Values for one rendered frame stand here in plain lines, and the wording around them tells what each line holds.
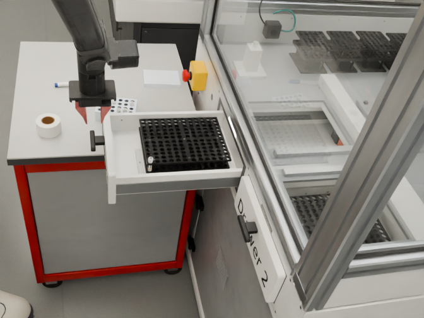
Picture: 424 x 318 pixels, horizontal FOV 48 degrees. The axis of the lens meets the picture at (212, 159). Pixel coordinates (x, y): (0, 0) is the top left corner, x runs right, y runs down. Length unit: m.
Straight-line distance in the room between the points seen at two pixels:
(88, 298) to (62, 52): 0.95
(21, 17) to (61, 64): 1.92
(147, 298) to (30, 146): 0.85
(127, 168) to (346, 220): 0.67
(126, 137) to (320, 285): 0.72
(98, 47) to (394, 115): 0.54
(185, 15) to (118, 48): 0.98
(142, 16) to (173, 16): 0.12
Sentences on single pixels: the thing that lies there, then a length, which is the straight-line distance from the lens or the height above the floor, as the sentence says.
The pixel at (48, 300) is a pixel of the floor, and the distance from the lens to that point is 2.02.
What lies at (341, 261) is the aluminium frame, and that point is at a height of 1.10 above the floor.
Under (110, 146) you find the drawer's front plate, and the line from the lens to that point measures 1.19.
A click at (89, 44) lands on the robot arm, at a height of 1.27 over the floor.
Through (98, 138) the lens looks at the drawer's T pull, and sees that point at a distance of 1.24.
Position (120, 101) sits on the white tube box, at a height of 0.79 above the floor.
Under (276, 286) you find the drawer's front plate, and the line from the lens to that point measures 1.04.
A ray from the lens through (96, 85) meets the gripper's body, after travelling 1.07.
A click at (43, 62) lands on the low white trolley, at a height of 0.76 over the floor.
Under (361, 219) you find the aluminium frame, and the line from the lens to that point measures 0.75.
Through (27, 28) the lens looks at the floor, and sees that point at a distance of 3.56.
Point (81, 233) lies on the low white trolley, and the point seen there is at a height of 0.37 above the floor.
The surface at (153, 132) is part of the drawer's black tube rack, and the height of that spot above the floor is 0.90.
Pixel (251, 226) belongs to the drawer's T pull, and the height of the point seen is 0.91.
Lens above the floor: 1.74
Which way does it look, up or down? 43 degrees down
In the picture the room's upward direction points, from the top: 12 degrees clockwise
